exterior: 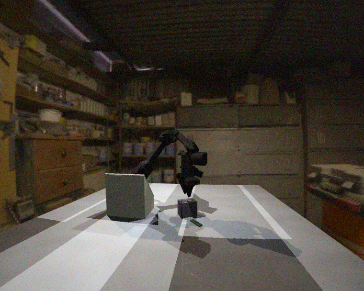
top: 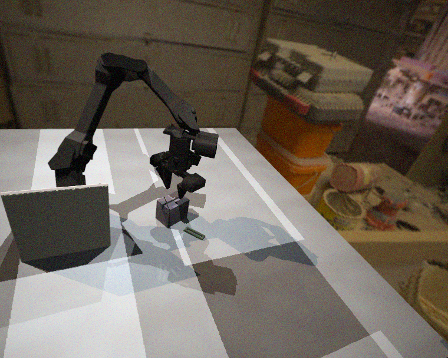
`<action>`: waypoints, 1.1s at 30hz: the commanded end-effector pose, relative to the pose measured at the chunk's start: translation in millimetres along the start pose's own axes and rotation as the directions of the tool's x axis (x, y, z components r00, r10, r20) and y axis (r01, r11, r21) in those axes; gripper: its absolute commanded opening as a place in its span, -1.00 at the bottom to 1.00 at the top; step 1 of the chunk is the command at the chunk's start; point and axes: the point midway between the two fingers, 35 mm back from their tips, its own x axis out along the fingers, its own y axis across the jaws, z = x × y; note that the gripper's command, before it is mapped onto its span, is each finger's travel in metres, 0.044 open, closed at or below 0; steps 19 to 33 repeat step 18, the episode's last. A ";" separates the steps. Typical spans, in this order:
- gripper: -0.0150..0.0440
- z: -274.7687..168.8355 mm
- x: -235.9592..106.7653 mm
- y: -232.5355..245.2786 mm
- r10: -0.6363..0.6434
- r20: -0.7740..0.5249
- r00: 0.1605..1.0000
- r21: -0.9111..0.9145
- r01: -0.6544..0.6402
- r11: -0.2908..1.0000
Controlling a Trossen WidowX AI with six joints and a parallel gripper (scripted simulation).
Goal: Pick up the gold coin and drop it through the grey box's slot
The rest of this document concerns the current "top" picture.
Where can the dark green slotted holder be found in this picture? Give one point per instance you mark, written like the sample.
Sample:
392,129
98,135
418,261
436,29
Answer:
194,233

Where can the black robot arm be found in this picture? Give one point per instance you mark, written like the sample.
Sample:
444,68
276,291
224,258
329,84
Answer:
77,148

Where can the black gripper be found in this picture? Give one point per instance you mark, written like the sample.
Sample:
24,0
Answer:
168,162

